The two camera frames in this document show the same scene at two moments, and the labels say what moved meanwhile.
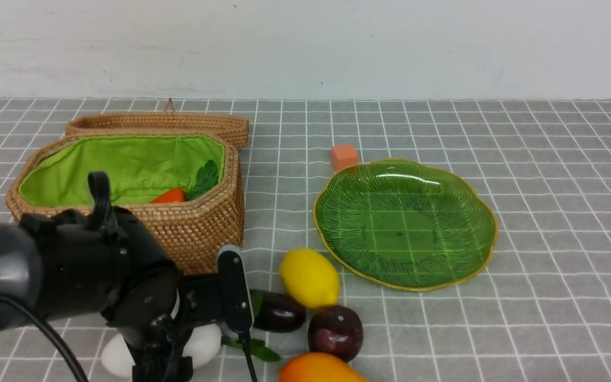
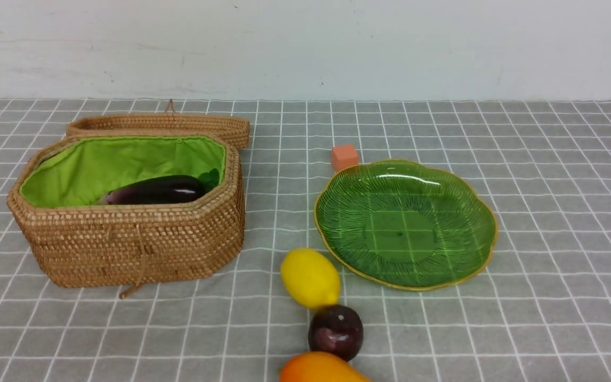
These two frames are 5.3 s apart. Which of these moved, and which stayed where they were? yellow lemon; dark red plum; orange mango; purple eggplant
Moved: purple eggplant
Stayed: yellow lemon; orange mango; dark red plum
